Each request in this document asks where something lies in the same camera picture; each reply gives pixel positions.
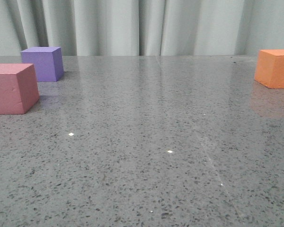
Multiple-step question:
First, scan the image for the purple foam cube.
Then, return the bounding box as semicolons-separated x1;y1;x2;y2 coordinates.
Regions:
21;47;64;82

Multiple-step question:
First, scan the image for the orange foam cube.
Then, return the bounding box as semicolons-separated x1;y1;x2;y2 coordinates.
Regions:
254;49;284;89

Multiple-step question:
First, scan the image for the grey pleated curtain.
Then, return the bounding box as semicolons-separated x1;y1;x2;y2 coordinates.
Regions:
0;0;284;56

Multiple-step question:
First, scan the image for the pink foam cube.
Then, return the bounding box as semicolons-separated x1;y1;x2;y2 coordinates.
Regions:
0;63;39;114

